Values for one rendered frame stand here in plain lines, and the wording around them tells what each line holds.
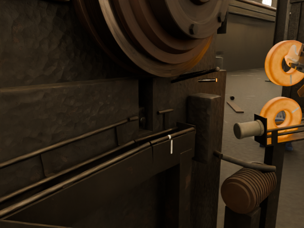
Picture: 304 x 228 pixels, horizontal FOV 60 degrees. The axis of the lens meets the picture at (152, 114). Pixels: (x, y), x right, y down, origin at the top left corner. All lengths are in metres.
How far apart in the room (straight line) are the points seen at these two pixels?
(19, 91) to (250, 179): 0.74
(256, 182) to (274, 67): 0.39
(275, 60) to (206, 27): 0.39
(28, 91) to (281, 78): 0.80
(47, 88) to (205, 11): 0.41
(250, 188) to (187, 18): 0.58
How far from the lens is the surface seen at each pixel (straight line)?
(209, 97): 0.89
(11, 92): 0.59
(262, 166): 1.00
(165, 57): 0.67
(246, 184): 0.94
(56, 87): 0.62
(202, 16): 0.69
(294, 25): 4.90
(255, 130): 1.01
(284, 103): 1.06
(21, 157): 0.61
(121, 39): 0.59
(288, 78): 1.05
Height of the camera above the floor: 0.95
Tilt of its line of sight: 13 degrees down
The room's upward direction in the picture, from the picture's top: straight up
